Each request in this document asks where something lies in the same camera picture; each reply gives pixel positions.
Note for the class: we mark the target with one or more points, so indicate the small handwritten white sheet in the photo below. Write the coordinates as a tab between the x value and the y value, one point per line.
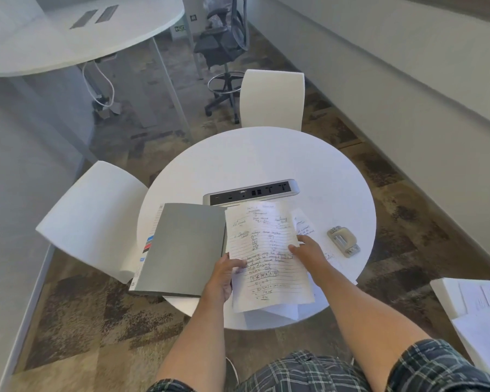
306	224

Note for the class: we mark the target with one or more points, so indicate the person's right forearm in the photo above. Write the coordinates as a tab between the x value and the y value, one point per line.
363	310

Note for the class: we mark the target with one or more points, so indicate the green wall sign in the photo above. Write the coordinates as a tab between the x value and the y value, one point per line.
180	28

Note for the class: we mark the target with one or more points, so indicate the person's right hand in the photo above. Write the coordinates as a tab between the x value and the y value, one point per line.
312	257

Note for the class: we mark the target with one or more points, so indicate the stack of white papers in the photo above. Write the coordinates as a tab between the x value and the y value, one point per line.
484	318

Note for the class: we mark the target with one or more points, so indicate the person's left forearm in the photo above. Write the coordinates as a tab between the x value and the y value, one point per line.
196	342

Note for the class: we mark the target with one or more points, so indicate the white chair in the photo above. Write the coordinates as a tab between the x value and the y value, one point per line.
271	99
92	220

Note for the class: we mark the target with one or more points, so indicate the grey floor power box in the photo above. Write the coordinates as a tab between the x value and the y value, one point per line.
106	106

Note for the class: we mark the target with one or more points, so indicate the person's left hand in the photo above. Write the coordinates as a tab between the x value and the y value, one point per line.
218	281

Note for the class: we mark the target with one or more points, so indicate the metal desk leg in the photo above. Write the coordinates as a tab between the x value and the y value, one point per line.
169	85

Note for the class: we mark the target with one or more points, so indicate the plaid shorts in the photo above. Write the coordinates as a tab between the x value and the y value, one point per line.
351	373

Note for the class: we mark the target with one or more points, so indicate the black mesh office chair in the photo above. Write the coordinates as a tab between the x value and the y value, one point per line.
222	40

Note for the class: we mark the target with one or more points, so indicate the grey stapler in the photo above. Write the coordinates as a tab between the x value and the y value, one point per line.
343	240

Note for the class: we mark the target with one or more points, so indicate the grey folder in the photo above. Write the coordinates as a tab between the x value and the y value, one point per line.
183	249

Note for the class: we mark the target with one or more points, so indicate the person's right thumb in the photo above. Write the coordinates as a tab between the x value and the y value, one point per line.
295	250

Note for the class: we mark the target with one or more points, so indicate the white seat with papers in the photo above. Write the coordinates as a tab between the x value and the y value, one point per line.
445	293

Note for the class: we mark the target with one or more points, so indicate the white index page coloured tabs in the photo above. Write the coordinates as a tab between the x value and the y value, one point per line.
147	244

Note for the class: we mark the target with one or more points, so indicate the grey desk grommet cover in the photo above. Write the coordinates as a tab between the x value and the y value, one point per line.
83	19
107	14

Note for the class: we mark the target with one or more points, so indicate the person's left thumb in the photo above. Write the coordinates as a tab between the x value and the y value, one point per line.
237	263

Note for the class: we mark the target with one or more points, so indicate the silver tabletop power outlet strip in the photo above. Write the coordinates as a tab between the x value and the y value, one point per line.
251	192

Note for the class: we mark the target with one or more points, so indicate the handwritten lined paper sheet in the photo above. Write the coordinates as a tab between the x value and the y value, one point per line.
265	240

